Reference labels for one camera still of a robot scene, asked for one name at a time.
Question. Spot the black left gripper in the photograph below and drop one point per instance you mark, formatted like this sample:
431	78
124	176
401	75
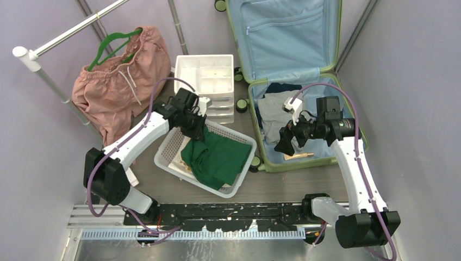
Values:
197	132

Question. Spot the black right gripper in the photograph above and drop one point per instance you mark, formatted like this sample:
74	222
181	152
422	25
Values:
287	133

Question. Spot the grey garment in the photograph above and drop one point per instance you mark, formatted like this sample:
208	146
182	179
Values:
273	117

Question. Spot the dark green garment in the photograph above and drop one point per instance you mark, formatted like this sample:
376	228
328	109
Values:
216	157

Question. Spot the navy blue garment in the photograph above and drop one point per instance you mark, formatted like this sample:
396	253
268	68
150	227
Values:
274	88

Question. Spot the green hard-shell suitcase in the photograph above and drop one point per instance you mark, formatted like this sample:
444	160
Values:
293	42

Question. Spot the yellow white striped garment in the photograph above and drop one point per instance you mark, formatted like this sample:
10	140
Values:
185	166

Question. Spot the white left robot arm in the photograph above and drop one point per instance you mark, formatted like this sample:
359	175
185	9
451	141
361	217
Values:
106	170

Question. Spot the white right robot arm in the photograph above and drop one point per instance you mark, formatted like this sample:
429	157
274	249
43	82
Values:
366	221

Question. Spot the beige cosmetic tube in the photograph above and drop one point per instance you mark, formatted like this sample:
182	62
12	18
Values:
298	156

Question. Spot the white perforated plastic basket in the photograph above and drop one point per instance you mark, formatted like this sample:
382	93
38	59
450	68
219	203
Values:
176	141

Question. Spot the white plastic drawer organizer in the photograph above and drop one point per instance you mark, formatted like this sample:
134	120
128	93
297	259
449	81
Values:
211	76

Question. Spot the pink cloth garment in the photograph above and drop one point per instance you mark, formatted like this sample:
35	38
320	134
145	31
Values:
112	93

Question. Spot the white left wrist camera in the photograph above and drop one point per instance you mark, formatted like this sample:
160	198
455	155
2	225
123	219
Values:
203	104

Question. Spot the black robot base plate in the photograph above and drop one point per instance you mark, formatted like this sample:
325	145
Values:
231	217

